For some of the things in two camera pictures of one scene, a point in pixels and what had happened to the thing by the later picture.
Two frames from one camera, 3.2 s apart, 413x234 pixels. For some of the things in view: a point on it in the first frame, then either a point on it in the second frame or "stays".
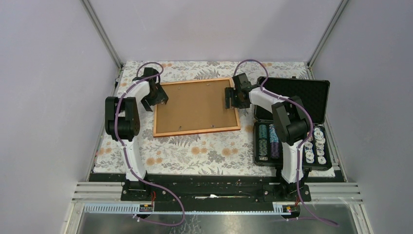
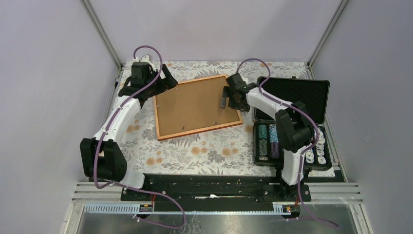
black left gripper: (160, 96) → (165, 84)
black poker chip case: (313, 95) stays
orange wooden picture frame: (195, 107) stays
